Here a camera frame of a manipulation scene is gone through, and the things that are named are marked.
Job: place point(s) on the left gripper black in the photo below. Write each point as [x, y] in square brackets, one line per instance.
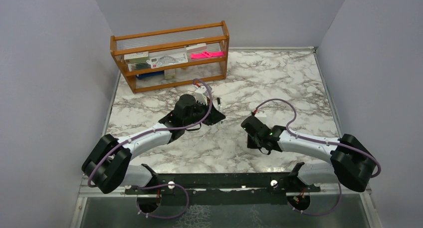
[214, 116]

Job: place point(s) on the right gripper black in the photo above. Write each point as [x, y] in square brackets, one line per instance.
[251, 144]

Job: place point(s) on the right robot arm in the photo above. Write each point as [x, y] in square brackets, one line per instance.
[345, 160]

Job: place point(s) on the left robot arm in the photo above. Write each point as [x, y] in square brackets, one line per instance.
[108, 165]

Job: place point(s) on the small beige box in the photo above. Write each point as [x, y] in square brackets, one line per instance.
[170, 74]

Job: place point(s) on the wooden shelf rack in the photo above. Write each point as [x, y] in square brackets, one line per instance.
[210, 37]

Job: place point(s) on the pink plastic item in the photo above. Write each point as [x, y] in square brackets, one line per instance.
[206, 54]

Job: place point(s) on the blue box lower shelf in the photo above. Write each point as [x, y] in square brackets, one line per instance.
[150, 74]

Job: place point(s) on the white ruler card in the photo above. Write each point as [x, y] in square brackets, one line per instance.
[167, 60]

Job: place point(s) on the white green box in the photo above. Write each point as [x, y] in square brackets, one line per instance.
[138, 57]

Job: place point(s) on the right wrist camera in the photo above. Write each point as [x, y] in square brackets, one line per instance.
[261, 115]

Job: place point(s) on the black mounting rail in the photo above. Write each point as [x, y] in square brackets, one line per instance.
[216, 189]

